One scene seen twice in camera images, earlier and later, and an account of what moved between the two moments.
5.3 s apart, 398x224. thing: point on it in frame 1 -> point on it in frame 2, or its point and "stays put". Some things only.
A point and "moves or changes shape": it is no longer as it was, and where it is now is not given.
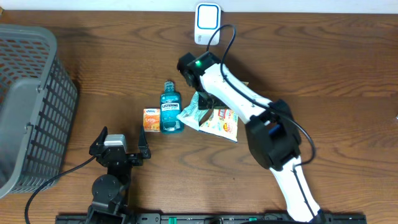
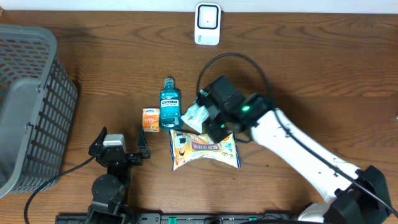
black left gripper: [135, 159] stays put
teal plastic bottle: [170, 107] stays put
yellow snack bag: [223, 122] moves or changes shape
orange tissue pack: [152, 120] stays put
